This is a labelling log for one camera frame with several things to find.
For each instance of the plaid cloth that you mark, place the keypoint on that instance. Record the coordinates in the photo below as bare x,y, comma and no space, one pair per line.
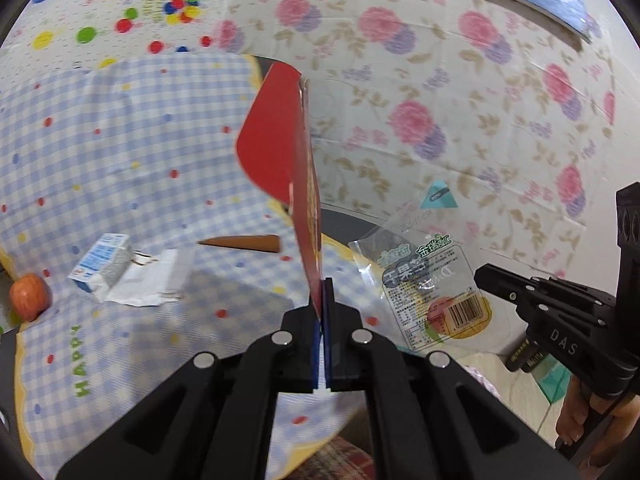
335,460

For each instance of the clear plastic wrapper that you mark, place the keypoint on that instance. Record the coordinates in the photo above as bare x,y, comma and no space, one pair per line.
425,285

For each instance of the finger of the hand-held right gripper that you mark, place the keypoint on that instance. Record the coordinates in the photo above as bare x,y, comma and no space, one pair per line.
530,287

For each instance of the white plastic wrapper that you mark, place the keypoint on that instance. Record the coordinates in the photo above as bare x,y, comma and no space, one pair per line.
150,280

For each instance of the grey office chair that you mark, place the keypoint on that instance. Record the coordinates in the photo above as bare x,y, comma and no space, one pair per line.
350,220

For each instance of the dark box with gold lettering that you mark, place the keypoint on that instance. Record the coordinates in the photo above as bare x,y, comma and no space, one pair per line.
521,356

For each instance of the brown pointed piece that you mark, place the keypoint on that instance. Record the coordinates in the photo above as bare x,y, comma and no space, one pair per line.
245,243

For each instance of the floral print sheet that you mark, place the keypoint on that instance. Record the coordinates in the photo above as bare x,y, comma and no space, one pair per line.
450,110

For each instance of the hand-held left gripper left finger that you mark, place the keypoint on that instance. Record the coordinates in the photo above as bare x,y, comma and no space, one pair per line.
250,385

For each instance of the pink ribbed item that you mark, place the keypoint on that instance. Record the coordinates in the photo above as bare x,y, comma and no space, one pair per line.
480,381

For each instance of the red packet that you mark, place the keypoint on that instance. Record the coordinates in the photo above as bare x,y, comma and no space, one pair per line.
280,150

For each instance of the person's right hand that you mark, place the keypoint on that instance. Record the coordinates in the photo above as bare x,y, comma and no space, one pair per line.
572,420

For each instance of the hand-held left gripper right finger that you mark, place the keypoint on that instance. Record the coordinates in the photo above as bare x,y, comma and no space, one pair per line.
400,395

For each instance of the red apple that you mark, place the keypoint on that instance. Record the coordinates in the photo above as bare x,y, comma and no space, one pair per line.
30,297

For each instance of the blue white milk carton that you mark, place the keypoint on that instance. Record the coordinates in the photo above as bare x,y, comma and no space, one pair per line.
100,265

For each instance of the balloon print plastic sheet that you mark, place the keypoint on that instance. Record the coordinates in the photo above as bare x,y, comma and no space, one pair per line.
75,5

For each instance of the teal box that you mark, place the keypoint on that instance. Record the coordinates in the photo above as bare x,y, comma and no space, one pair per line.
554,382

